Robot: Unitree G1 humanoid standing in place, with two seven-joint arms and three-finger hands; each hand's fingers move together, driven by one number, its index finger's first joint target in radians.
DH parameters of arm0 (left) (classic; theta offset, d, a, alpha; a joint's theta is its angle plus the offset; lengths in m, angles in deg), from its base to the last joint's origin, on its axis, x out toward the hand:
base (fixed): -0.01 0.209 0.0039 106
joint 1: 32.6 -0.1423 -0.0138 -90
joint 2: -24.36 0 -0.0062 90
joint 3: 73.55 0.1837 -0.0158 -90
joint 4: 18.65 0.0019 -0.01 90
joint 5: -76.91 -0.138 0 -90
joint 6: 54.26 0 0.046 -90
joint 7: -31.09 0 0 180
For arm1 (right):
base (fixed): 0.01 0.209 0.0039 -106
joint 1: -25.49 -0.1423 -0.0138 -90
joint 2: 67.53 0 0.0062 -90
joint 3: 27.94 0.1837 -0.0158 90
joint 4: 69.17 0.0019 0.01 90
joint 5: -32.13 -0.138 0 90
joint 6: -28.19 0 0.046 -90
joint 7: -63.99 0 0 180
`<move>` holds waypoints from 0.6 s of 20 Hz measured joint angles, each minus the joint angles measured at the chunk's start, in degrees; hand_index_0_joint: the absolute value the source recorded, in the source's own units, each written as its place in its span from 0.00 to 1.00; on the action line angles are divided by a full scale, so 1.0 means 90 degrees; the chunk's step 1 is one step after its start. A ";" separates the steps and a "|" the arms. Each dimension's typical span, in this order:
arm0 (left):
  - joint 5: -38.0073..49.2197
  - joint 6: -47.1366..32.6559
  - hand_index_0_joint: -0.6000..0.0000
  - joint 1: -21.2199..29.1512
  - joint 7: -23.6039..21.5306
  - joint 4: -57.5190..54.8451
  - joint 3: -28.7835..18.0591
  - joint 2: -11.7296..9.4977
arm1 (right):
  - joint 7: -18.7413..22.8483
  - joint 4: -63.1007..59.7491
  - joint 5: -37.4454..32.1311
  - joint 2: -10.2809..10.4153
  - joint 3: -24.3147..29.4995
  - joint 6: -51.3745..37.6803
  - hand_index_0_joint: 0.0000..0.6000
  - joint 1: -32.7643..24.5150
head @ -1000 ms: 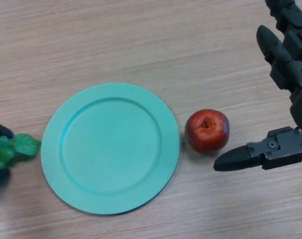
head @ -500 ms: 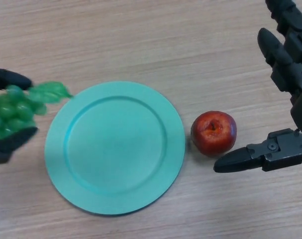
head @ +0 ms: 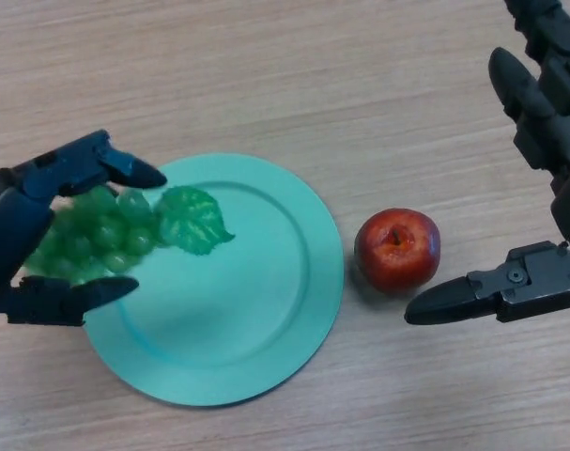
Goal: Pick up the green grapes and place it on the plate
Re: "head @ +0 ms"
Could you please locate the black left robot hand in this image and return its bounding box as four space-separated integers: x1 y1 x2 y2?
0 130 168 326

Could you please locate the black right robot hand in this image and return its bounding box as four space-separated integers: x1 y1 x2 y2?
405 0 570 326

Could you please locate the green grapes bunch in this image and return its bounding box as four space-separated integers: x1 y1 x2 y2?
23 185 237 286

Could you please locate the teal round plate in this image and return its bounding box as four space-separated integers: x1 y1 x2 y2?
85 153 345 408

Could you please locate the red apple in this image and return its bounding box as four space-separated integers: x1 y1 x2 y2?
354 208 442 296

